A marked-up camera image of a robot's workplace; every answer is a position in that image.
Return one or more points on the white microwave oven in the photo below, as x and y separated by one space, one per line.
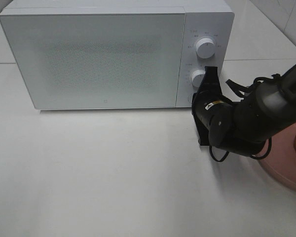
212 18

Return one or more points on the round white door button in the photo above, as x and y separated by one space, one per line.
190 98

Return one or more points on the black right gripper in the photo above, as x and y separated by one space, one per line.
212 112

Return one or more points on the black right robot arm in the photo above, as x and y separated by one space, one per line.
246 127

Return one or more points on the white microwave knob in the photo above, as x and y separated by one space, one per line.
197 77
205 47

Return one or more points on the lower white microwave knob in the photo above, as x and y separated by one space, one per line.
197 77

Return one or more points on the pink round plate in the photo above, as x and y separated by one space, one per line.
281 161

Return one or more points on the white microwave door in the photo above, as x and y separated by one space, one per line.
97 61

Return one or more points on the upper white microwave knob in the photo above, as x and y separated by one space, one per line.
205 47

